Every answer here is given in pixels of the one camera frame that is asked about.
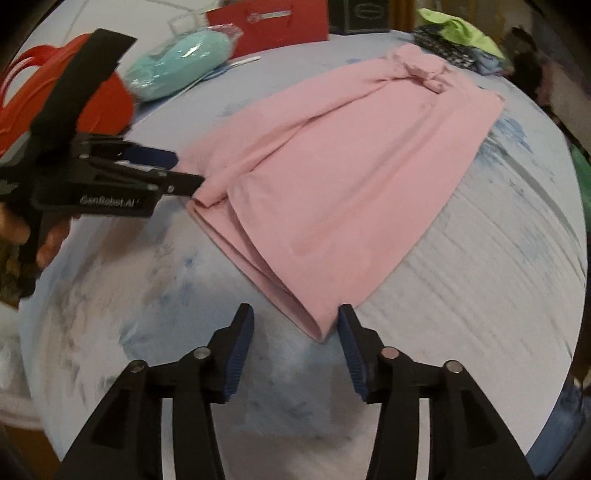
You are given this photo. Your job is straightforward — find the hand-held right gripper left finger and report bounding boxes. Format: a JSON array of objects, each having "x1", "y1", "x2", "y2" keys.
[{"x1": 55, "y1": 304, "x2": 256, "y2": 480}]

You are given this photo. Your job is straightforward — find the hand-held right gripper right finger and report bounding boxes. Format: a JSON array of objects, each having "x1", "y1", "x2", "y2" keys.
[{"x1": 338, "y1": 304, "x2": 529, "y2": 480}]

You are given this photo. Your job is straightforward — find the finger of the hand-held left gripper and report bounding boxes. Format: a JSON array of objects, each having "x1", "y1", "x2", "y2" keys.
[
  {"x1": 92, "y1": 138, "x2": 179, "y2": 169},
  {"x1": 92, "y1": 159, "x2": 205, "y2": 196}
]

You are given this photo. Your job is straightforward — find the pink garment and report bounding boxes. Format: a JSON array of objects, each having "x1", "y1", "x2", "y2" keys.
[{"x1": 178, "y1": 44, "x2": 505, "y2": 343}]

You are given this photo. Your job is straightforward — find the person's left hand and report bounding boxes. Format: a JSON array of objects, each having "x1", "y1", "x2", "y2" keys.
[{"x1": 0, "y1": 203, "x2": 71, "y2": 268}]

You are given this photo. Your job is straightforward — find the red hard-shell suitcase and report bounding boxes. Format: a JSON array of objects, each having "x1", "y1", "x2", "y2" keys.
[{"x1": 0, "y1": 34, "x2": 138, "y2": 160}]

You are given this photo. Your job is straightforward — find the teal plush in plastic bag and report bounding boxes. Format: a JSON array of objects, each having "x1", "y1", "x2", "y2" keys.
[{"x1": 124, "y1": 24, "x2": 244, "y2": 103}]

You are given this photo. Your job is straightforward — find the red paper bag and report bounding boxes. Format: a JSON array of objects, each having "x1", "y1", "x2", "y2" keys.
[{"x1": 206, "y1": 0, "x2": 330, "y2": 52}]

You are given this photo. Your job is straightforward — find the black gift bag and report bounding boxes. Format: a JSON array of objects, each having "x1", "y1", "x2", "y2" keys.
[{"x1": 329, "y1": 0, "x2": 392, "y2": 34}]

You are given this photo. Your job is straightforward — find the black white checked cloth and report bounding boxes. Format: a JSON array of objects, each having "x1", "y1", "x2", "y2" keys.
[{"x1": 410, "y1": 24, "x2": 477, "y2": 71}]

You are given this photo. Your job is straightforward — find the lime green garment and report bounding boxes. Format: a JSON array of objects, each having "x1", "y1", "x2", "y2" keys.
[{"x1": 417, "y1": 8, "x2": 507, "y2": 59}]

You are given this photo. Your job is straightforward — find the light blue cloth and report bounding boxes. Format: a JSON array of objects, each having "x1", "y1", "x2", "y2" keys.
[{"x1": 470, "y1": 48, "x2": 514, "y2": 75}]

